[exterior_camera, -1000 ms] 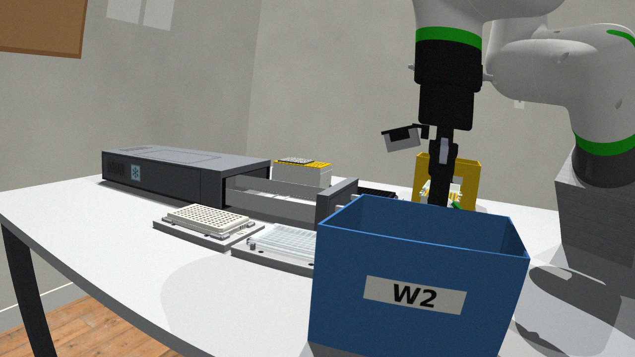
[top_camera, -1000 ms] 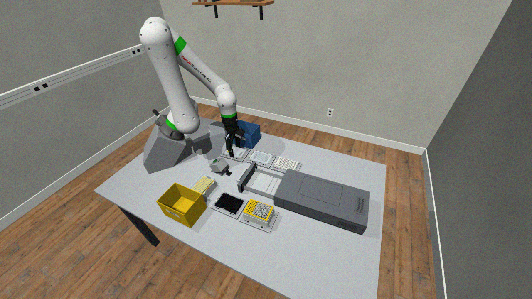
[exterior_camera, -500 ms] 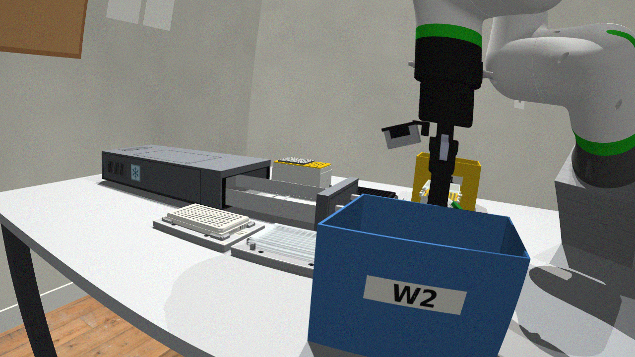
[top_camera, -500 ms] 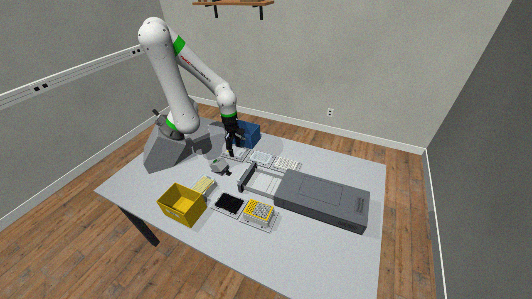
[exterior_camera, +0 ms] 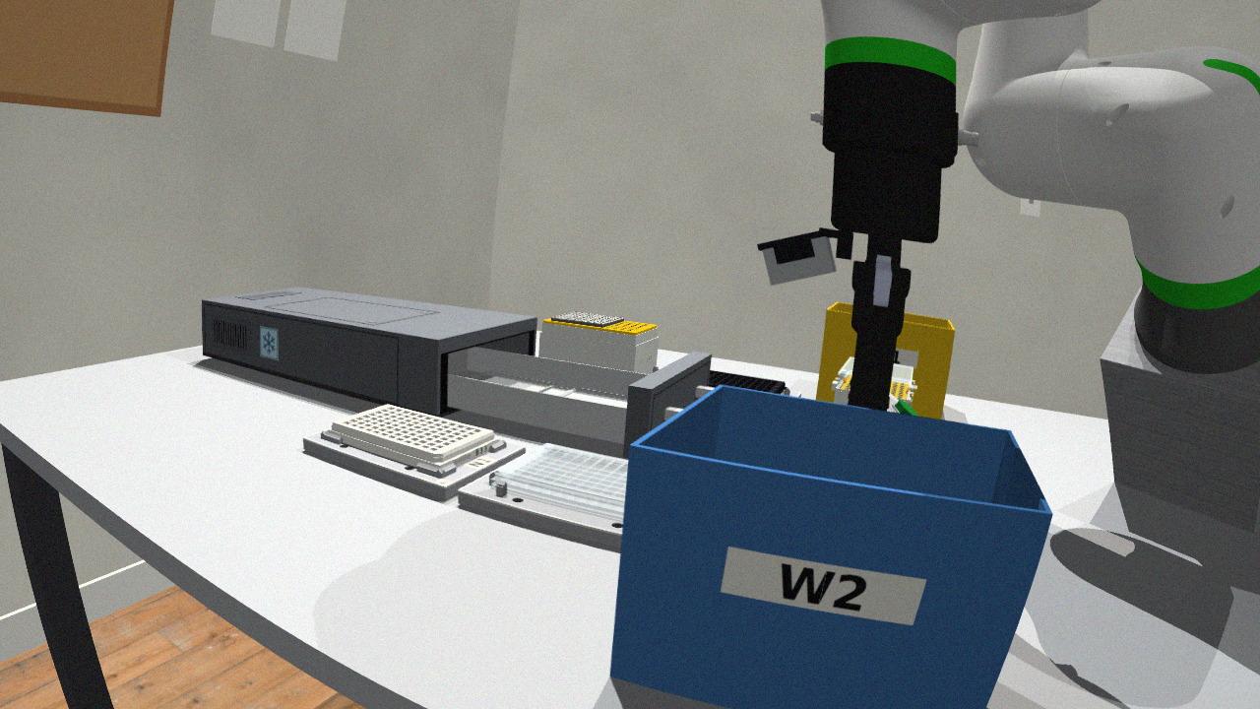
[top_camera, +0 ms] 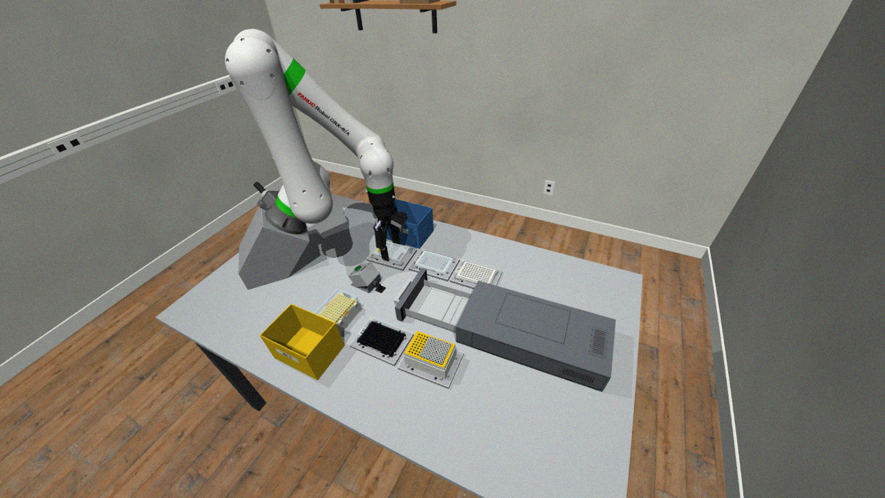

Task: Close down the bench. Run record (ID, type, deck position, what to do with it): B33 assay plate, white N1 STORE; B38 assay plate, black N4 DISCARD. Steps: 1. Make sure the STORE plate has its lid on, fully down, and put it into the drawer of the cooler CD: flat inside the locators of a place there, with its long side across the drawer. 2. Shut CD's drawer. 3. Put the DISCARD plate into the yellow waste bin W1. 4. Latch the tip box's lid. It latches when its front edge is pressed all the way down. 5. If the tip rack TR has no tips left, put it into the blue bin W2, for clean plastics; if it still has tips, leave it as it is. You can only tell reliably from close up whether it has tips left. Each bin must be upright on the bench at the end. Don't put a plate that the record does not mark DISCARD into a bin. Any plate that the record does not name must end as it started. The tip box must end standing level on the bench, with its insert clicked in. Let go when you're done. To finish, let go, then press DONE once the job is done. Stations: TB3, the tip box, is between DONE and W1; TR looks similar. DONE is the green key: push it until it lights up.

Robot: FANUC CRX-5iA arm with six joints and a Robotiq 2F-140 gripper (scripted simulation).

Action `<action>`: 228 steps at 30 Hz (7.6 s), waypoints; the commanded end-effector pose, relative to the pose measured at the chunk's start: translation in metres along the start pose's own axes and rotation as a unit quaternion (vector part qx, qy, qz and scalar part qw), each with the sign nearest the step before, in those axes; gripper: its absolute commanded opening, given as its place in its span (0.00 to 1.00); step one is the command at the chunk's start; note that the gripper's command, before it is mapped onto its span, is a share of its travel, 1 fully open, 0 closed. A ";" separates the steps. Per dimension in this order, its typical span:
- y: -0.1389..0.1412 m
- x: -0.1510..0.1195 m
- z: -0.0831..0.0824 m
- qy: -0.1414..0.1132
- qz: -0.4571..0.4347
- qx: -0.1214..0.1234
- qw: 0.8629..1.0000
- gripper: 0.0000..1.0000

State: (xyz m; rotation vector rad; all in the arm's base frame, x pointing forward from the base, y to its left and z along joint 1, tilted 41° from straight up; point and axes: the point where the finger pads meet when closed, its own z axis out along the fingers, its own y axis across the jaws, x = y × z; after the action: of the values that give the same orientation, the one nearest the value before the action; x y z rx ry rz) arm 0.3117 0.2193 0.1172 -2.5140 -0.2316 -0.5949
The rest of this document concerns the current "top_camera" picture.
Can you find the blue bin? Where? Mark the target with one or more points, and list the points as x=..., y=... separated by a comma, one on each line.
x=419, y=224

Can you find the yellow waste bin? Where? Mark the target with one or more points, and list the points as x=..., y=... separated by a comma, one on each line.
x=292, y=336

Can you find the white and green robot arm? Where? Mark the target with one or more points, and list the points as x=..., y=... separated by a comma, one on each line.
x=259, y=74

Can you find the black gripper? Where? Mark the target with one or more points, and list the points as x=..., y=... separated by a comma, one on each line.
x=383, y=225

